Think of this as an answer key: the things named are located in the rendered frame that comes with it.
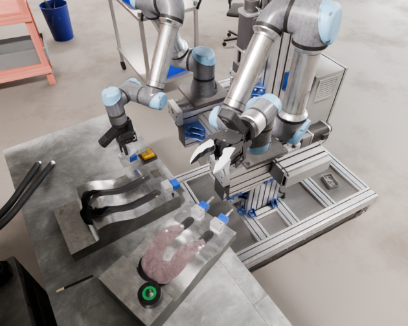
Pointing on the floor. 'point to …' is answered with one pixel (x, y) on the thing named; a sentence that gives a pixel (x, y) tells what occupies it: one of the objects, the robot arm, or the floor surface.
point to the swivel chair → (233, 17)
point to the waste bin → (57, 19)
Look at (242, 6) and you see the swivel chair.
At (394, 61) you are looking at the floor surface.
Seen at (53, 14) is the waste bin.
